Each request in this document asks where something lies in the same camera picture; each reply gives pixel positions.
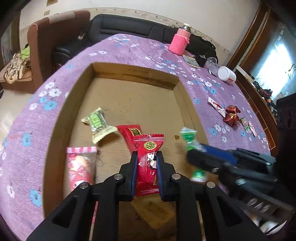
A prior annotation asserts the black leather sofa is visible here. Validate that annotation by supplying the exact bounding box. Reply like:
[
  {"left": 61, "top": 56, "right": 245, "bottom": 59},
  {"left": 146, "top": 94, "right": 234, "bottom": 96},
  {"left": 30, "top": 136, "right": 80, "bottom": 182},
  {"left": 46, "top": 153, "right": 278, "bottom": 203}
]
[{"left": 52, "top": 14, "right": 218, "bottom": 70}]

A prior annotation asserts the clothes pile on armchair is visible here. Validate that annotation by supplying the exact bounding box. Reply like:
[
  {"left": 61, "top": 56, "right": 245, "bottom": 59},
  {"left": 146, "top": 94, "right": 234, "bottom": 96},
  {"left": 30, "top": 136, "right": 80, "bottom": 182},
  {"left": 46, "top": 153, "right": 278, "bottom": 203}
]
[{"left": 3, "top": 44, "right": 32, "bottom": 84}]

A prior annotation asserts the shallow cardboard tray box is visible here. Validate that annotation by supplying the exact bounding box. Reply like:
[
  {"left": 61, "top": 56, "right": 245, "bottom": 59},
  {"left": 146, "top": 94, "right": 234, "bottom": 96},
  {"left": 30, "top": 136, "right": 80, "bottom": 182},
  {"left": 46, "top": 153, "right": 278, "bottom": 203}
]
[{"left": 29, "top": 62, "right": 201, "bottom": 240}]

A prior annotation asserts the white plastic cup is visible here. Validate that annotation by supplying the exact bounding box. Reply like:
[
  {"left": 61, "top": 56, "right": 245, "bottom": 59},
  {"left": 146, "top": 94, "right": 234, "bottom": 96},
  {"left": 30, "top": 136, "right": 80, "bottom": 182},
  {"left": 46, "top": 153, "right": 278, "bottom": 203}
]
[{"left": 218, "top": 66, "right": 236, "bottom": 85}]

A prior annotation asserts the white red striped packet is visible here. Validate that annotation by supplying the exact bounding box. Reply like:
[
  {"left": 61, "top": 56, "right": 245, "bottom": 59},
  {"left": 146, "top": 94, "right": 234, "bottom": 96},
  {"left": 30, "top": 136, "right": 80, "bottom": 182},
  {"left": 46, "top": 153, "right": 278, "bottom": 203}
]
[{"left": 248, "top": 121, "right": 257, "bottom": 137}]

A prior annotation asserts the green white snack packet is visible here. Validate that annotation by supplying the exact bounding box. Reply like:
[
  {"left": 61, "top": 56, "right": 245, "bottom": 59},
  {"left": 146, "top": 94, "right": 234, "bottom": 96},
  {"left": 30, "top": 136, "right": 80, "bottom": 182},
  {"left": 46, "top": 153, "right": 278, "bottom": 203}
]
[{"left": 81, "top": 108, "right": 117, "bottom": 144}]

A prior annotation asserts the wooden tv cabinet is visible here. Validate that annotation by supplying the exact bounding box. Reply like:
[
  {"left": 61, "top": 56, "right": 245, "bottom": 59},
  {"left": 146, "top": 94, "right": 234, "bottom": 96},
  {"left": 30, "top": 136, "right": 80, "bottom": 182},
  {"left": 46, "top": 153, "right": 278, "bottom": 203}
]
[{"left": 235, "top": 66, "right": 280, "bottom": 157}]

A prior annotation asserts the pink knit-covered bottle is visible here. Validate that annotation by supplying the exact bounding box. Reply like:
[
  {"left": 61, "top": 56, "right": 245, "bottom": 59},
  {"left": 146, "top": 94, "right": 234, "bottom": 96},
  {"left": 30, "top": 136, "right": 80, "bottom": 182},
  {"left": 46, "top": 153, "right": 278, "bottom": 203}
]
[{"left": 169, "top": 23, "right": 191, "bottom": 56}]

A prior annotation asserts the brown armchair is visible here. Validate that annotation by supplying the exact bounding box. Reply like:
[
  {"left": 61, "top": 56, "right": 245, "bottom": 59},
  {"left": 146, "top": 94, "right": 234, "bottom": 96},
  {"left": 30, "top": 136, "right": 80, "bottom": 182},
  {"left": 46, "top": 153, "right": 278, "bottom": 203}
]
[{"left": 1, "top": 10, "right": 90, "bottom": 94}]

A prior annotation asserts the green twisted candy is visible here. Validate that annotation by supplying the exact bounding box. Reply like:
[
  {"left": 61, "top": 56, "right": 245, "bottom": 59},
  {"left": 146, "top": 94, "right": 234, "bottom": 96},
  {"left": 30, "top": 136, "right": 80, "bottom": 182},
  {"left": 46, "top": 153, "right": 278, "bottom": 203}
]
[
  {"left": 239, "top": 117, "right": 249, "bottom": 131},
  {"left": 180, "top": 127, "right": 208, "bottom": 183}
]

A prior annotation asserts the clear plastic cup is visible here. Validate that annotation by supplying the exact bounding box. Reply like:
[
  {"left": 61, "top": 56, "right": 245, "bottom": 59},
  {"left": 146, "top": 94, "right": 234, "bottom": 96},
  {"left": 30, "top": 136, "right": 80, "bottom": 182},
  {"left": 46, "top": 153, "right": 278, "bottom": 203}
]
[{"left": 204, "top": 57, "right": 219, "bottom": 76}]

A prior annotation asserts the dark red foil snack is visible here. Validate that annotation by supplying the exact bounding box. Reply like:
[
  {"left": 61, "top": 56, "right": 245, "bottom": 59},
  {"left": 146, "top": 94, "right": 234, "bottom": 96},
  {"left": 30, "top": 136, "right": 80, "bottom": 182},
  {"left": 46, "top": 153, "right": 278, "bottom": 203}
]
[
  {"left": 223, "top": 113, "right": 239, "bottom": 127},
  {"left": 225, "top": 105, "right": 241, "bottom": 114}
]

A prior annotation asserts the purple floral tablecloth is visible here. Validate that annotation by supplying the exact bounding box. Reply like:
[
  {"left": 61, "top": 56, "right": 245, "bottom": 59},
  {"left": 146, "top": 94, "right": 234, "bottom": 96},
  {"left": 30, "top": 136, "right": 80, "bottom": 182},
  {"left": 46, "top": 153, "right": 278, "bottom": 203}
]
[{"left": 1, "top": 34, "right": 270, "bottom": 240}]

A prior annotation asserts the white red snack packet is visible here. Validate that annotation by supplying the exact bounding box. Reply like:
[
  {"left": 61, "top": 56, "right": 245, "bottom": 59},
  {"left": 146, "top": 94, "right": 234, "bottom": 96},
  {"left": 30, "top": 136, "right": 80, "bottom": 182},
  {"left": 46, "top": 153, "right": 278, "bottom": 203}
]
[{"left": 208, "top": 97, "right": 226, "bottom": 118}]

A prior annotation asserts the red rectangular snack packet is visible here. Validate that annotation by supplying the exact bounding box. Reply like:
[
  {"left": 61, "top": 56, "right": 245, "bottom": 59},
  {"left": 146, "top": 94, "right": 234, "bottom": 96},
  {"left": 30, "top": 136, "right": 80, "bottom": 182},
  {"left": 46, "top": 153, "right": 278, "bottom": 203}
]
[{"left": 116, "top": 125, "right": 142, "bottom": 154}]

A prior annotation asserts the pink cartoon snack packet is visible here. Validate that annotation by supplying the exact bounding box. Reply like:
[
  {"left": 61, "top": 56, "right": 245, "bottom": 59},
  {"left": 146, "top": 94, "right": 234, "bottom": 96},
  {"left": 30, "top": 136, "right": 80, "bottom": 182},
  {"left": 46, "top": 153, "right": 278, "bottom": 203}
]
[{"left": 66, "top": 146, "right": 97, "bottom": 190}]

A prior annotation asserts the small black object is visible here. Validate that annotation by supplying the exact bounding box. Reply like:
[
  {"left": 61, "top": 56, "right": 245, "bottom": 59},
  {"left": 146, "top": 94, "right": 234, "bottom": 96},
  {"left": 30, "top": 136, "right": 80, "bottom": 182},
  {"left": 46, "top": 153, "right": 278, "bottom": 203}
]
[{"left": 195, "top": 54, "right": 207, "bottom": 67}]

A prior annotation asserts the clear-wrapped biscuit bar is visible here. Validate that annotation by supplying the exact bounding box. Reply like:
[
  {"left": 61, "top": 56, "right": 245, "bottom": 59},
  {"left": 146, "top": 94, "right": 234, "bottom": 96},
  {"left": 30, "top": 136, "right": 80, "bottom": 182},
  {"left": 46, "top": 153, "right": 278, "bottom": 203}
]
[{"left": 132, "top": 194, "right": 176, "bottom": 230}]

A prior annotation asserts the small card booklet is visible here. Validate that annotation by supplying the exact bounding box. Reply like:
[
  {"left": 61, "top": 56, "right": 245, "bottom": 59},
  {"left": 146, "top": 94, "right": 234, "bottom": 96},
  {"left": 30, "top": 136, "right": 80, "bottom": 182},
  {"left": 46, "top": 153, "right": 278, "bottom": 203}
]
[{"left": 182, "top": 54, "right": 200, "bottom": 69}]

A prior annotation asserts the red cartoon snack packet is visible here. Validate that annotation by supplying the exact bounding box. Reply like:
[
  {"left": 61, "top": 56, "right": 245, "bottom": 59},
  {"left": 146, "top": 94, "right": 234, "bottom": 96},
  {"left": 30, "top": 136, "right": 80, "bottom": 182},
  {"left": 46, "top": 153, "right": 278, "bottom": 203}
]
[{"left": 133, "top": 133, "right": 165, "bottom": 197}]

